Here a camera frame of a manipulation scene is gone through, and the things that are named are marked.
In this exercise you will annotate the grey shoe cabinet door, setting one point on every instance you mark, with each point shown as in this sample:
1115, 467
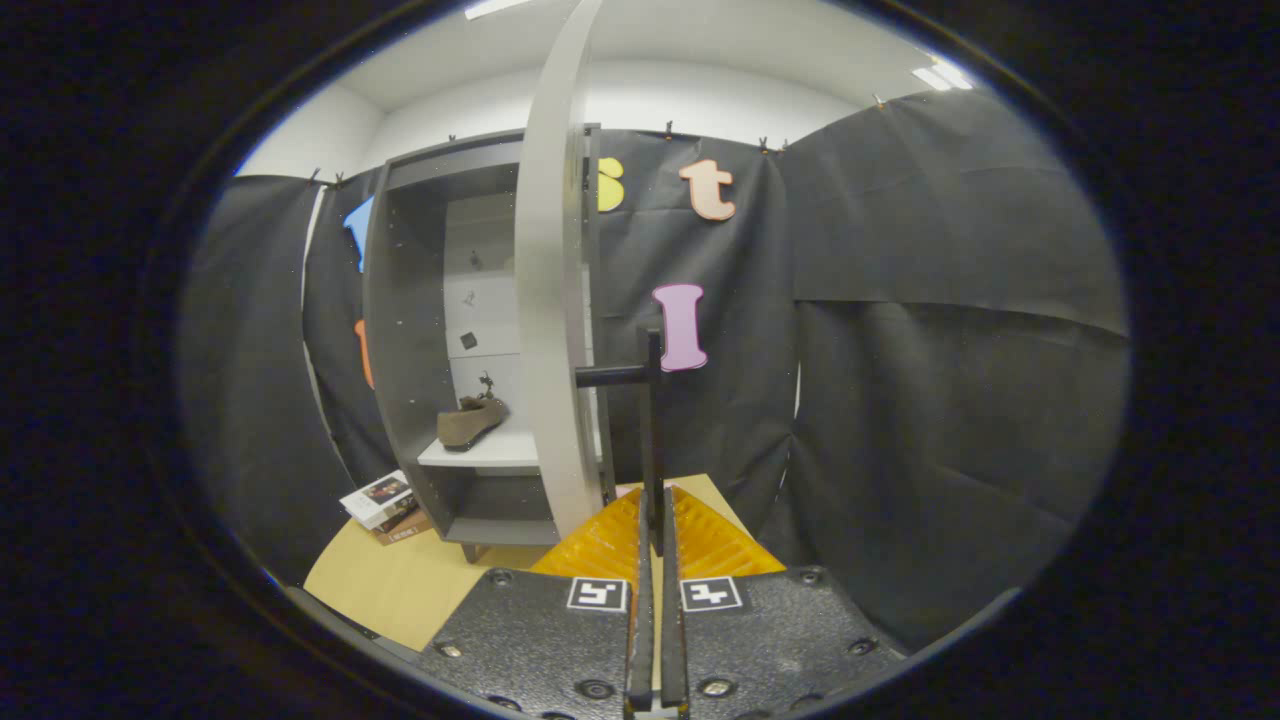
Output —
550, 300

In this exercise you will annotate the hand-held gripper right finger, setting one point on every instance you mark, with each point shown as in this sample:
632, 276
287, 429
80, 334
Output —
672, 640

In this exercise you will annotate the white book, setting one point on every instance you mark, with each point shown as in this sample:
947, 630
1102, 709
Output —
378, 495

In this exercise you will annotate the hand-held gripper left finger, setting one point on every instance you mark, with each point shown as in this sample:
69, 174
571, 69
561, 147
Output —
640, 640

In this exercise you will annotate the grey shoe cabinet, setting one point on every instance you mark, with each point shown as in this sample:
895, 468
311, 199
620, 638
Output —
410, 350

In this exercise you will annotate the black backdrop cloth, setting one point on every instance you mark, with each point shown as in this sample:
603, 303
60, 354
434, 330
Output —
950, 350

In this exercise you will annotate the brown suede shoe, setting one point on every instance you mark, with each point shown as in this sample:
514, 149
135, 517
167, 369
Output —
470, 422

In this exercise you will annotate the ceiling light panel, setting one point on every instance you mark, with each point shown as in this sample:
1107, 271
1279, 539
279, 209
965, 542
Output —
495, 6
942, 76

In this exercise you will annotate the brown book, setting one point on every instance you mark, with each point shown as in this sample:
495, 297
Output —
405, 528

